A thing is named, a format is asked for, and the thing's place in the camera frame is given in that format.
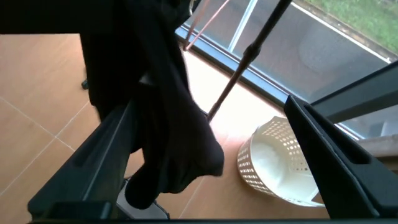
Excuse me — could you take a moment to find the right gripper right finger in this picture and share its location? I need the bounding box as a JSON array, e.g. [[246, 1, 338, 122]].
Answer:
[[284, 95, 398, 218]]

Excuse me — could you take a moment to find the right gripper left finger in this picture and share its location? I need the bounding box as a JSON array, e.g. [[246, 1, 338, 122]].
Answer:
[[27, 101, 137, 218]]

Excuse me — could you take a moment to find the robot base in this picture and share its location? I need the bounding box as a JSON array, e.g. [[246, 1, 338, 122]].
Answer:
[[116, 180, 170, 220]]

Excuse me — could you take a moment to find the white laundry basket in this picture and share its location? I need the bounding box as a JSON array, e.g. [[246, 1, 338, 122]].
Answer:
[[236, 116, 326, 208]]

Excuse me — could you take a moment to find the black clothes rack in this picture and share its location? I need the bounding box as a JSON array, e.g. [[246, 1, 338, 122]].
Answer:
[[206, 0, 293, 123]]

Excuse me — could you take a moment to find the pink clothes hanger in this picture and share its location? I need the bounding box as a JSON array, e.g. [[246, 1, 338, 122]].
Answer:
[[182, 0, 231, 52]]

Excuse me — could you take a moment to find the beige curtain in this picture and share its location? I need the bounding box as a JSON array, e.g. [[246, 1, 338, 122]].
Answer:
[[357, 134, 398, 172]]

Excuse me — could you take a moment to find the window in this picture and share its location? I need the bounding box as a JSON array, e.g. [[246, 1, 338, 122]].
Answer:
[[175, 0, 398, 141]]

